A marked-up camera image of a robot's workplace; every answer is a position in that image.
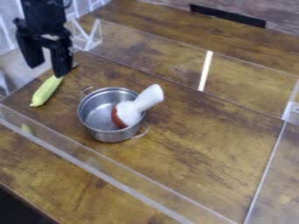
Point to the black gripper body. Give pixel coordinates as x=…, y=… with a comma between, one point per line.
x=42, y=32

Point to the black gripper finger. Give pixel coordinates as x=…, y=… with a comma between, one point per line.
x=30, y=51
x=61, y=59

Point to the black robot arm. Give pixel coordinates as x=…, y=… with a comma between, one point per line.
x=41, y=9

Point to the clear acrylic triangle stand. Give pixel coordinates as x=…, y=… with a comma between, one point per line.
x=85, y=40

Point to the silver metal pot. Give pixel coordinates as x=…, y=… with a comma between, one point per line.
x=94, y=111

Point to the white and red mushroom toy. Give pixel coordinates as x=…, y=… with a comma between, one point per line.
x=128, y=111

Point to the black strip on table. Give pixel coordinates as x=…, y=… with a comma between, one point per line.
x=245, y=20

